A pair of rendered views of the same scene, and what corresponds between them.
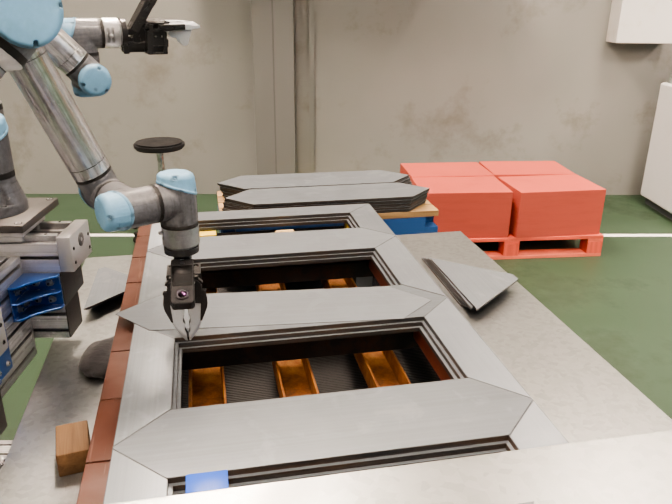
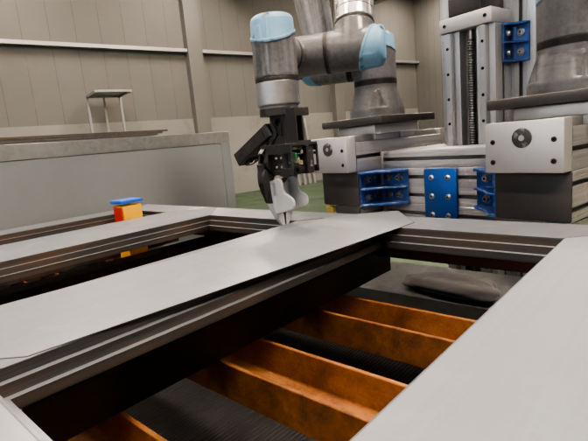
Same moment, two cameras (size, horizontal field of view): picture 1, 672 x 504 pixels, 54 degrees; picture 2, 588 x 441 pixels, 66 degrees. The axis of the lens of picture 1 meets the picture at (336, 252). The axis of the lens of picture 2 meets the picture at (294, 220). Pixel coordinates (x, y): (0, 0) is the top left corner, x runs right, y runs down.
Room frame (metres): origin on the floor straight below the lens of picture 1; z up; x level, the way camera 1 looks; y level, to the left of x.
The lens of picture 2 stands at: (1.92, -0.15, 1.00)
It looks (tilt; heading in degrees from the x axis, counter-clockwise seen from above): 10 degrees down; 144
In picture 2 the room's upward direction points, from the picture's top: 5 degrees counter-clockwise
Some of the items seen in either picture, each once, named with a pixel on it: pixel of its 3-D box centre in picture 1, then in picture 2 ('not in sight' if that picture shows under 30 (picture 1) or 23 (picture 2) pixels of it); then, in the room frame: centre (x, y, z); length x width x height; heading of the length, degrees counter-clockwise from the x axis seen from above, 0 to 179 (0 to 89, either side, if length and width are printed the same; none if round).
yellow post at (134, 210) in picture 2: not in sight; (132, 241); (0.74, 0.18, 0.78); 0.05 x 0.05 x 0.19; 12
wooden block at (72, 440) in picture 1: (73, 447); not in sight; (1.05, 0.51, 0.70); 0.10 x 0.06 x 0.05; 22
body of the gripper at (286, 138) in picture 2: (183, 270); (285, 143); (1.26, 0.32, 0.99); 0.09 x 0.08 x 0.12; 12
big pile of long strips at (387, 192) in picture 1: (323, 192); not in sight; (2.43, 0.05, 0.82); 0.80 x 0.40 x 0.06; 102
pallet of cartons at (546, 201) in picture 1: (492, 207); not in sight; (4.19, -1.05, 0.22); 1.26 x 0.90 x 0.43; 91
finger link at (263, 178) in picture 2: (196, 301); (269, 178); (1.24, 0.29, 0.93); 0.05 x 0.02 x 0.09; 102
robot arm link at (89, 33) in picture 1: (80, 34); not in sight; (1.75, 0.66, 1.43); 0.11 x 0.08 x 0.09; 117
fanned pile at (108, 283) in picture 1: (115, 285); not in sight; (1.83, 0.67, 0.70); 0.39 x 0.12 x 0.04; 12
